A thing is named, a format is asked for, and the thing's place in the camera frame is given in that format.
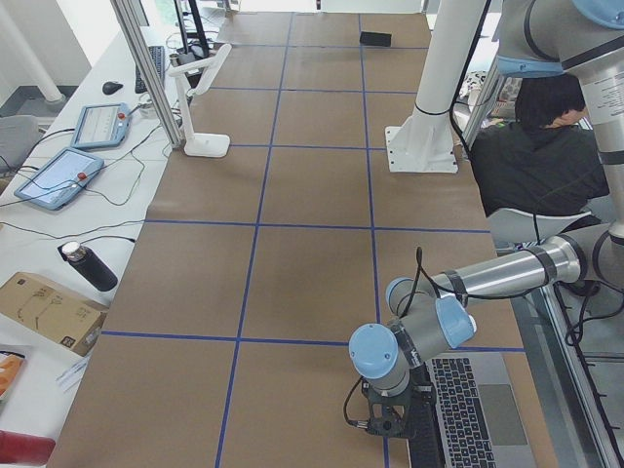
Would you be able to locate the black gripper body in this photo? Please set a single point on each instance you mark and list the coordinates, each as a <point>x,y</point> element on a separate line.
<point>416,400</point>

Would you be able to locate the grey laptop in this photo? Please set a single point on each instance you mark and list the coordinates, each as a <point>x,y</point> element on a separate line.
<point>476,416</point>

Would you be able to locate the black mouse pad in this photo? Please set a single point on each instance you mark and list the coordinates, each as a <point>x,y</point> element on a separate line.
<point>375,39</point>

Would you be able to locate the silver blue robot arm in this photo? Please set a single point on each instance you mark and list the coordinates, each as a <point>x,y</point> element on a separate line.
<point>536,39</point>

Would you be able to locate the black computer mouse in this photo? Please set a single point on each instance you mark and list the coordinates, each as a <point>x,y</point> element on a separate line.
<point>111,87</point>

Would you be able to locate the white chair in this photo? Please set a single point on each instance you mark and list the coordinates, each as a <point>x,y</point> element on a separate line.
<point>513,226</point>

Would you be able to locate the person in black hoodie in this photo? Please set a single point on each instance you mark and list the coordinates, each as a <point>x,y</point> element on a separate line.
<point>542,163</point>

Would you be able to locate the black water bottle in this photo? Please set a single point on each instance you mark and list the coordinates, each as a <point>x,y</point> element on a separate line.
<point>89,266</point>

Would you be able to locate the cardboard box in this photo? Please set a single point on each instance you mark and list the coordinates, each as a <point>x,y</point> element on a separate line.
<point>62,315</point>

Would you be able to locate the red cylinder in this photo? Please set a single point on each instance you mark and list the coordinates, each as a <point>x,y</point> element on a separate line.
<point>25,449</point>

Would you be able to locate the blue teach pendant near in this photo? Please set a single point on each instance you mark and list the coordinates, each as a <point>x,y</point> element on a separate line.
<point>61,179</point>

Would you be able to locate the blue teach pendant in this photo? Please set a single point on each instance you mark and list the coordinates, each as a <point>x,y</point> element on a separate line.
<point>101,126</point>
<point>61,179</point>

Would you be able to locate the blue teach pendant far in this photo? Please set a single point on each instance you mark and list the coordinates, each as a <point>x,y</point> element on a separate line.
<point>101,126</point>

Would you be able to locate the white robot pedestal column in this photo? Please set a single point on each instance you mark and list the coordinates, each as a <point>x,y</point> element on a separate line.
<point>424,143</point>

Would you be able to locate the aluminium frame post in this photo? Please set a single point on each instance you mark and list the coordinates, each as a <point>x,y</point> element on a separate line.
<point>128,21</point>

